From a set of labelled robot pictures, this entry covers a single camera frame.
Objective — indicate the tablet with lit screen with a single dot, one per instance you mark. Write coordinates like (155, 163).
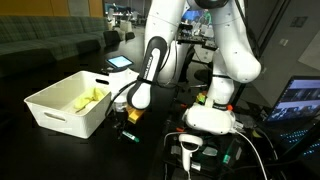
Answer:
(120, 61)

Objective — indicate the green marker pen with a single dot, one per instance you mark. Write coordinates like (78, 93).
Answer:
(130, 136)

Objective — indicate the yellow microfiber cloth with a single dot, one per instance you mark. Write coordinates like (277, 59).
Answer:
(87, 98)

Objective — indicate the tan wrist mount block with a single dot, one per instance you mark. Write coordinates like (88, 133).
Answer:
(135, 115)

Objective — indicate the white plastic storage box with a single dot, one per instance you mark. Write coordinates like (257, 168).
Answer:
(66, 113)

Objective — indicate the black office chair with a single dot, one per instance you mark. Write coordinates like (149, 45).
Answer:
(111, 37)

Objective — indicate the white VR headset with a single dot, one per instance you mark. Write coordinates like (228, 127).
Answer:
(208, 120)

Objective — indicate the green plaid sofa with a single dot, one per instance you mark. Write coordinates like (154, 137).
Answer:
(43, 36)

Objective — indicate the white VR controller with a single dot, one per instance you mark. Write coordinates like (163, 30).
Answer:
(187, 146)

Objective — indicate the open laptop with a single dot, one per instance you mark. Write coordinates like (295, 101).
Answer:
(296, 103)

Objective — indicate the yellow stop button box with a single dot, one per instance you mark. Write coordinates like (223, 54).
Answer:
(200, 98)

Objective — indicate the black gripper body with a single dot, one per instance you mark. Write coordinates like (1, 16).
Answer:
(120, 116)

